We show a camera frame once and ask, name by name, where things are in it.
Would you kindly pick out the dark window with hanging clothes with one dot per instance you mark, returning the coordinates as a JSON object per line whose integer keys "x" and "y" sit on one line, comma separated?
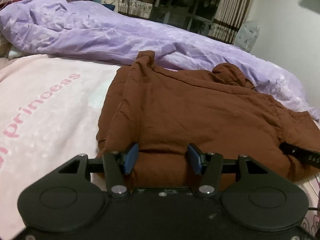
{"x": 195, "y": 16}

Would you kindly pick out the pink printed blanket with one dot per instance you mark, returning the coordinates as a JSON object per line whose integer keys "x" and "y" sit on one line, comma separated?
{"x": 50, "y": 108}

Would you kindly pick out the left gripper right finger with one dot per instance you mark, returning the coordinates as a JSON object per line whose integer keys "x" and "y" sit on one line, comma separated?
{"x": 207, "y": 165}

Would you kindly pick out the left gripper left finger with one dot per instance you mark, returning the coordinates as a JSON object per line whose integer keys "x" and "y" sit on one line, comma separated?
{"x": 116, "y": 166}

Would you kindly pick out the right beige striped curtain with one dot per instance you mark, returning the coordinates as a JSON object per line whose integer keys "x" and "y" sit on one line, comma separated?
{"x": 228, "y": 19}

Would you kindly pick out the brown padded jacket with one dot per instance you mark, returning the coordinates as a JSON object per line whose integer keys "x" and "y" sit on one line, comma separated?
{"x": 220, "y": 111}

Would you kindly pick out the purple duvet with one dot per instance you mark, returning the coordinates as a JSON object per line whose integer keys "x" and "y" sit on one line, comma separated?
{"x": 87, "y": 30}

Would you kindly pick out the dark red garment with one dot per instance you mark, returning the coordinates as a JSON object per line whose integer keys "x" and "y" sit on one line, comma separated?
{"x": 5, "y": 4}

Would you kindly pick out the covered standing fan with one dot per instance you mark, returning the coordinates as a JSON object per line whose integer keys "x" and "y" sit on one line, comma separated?
{"x": 247, "y": 36}

